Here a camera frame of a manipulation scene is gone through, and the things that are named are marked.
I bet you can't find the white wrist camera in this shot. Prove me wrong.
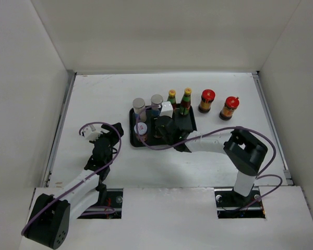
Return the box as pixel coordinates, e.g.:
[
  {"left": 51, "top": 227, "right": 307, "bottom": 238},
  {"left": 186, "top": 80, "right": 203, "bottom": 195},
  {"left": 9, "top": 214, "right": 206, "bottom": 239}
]
[
  {"left": 80, "top": 124, "right": 101, "bottom": 142},
  {"left": 159, "top": 101, "right": 174, "bottom": 118}
]

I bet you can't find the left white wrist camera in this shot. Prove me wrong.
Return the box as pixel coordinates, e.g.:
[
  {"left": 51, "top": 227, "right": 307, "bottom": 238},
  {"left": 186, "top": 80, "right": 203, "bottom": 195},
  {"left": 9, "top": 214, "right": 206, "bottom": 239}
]
[{"left": 80, "top": 124, "right": 101, "bottom": 142}]

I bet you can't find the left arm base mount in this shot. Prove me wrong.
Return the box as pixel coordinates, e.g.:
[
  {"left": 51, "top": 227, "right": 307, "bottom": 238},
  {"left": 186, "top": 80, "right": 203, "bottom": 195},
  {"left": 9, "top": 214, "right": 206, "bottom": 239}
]
[{"left": 79, "top": 189, "right": 124, "bottom": 219}]

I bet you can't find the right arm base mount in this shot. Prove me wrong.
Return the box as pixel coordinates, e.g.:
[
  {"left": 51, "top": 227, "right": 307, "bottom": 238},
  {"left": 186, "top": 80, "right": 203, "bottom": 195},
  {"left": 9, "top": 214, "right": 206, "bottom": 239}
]
[{"left": 214, "top": 188, "right": 266, "bottom": 219}]

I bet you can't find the white lid spice jar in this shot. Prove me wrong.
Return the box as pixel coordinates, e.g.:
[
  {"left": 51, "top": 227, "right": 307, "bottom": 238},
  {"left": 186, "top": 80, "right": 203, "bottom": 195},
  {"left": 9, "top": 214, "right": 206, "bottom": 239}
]
[
  {"left": 153, "top": 131, "right": 162, "bottom": 139},
  {"left": 134, "top": 122, "right": 148, "bottom": 142}
]

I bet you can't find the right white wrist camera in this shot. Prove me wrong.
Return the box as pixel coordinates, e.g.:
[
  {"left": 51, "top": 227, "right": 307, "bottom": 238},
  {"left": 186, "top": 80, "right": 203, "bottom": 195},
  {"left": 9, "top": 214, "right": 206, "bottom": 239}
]
[{"left": 159, "top": 101, "right": 174, "bottom": 118}]

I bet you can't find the red lid jar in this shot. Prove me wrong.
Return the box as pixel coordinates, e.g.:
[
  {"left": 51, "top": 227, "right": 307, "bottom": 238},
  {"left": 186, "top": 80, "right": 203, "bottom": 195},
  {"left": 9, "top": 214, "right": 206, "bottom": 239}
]
[
  {"left": 198, "top": 89, "right": 215, "bottom": 113},
  {"left": 219, "top": 96, "right": 239, "bottom": 120}
]

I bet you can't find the blue label jar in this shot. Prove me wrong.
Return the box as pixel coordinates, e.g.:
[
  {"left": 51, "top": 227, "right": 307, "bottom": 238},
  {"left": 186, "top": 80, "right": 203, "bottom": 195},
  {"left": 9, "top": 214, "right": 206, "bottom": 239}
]
[{"left": 151, "top": 94, "right": 163, "bottom": 117}]

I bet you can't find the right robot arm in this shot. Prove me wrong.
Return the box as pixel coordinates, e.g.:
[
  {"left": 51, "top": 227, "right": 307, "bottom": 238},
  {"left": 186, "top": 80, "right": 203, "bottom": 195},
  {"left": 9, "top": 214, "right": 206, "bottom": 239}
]
[{"left": 155, "top": 116, "right": 268, "bottom": 206}]

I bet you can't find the silver lid jar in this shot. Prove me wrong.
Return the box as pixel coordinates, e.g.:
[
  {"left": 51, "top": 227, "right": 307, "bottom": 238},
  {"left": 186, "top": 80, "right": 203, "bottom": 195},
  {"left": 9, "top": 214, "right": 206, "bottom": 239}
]
[{"left": 133, "top": 98, "right": 147, "bottom": 122}]

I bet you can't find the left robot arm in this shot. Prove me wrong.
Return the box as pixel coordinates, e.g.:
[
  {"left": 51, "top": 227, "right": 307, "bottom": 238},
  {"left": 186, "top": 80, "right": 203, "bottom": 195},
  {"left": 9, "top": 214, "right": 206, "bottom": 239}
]
[{"left": 21, "top": 122, "right": 124, "bottom": 249}]

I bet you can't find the black plastic tray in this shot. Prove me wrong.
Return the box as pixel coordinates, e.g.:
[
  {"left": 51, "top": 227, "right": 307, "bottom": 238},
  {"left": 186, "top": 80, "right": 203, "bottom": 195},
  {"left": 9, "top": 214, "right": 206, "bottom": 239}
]
[{"left": 129, "top": 104, "right": 197, "bottom": 147}]

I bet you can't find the green sauce bottle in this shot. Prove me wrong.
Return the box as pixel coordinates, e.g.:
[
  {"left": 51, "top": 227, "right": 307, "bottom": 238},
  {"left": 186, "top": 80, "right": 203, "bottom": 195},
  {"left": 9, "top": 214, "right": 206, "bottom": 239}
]
[
  {"left": 167, "top": 90, "right": 176, "bottom": 110},
  {"left": 179, "top": 87, "right": 192, "bottom": 116}
]

